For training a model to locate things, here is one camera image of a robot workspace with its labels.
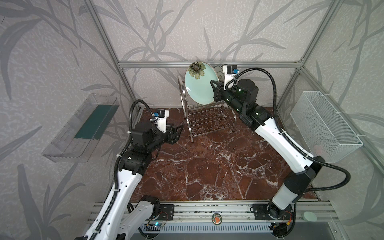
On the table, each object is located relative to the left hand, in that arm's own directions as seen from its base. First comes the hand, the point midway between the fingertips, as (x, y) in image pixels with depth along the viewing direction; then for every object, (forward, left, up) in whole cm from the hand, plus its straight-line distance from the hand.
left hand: (180, 121), depth 67 cm
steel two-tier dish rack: (+27, -11, -32) cm, 43 cm away
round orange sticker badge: (-34, -18, -34) cm, 51 cm away
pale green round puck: (-33, -62, -31) cm, 77 cm away
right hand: (+14, -15, +14) cm, 25 cm away
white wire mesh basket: (-7, -64, +1) cm, 64 cm away
